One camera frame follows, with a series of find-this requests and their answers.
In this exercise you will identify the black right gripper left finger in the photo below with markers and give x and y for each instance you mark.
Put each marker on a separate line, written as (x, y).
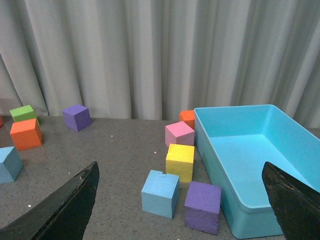
(63, 215)

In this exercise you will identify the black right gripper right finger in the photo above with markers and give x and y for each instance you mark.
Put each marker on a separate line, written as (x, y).
(295, 204)

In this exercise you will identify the light blue foam cube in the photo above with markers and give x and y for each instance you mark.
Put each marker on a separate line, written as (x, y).
(160, 193)
(10, 164)

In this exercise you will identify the light blue plastic bin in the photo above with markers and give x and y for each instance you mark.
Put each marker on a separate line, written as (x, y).
(235, 142)

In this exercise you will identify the purple foam cube near bin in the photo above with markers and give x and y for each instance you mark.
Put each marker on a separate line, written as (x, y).
(202, 207)

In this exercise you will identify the purple foam cube far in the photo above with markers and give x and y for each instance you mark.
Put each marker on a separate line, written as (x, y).
(77, 117)

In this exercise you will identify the green foam cube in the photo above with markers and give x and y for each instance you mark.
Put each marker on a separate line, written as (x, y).
(23, 113)

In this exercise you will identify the red foam cube far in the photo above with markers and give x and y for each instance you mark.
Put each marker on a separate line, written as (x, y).
(1, 121)

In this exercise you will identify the yellow foam cube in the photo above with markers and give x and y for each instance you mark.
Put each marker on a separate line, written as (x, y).
(180, 161)

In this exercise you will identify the pink foam cube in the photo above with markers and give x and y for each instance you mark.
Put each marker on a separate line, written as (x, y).
(179, 133)

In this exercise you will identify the orange foam cube by bin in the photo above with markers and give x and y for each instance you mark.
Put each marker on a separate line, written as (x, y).
(188, 116)

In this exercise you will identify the grey curtain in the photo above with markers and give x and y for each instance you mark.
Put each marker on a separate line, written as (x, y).
(151, 59)

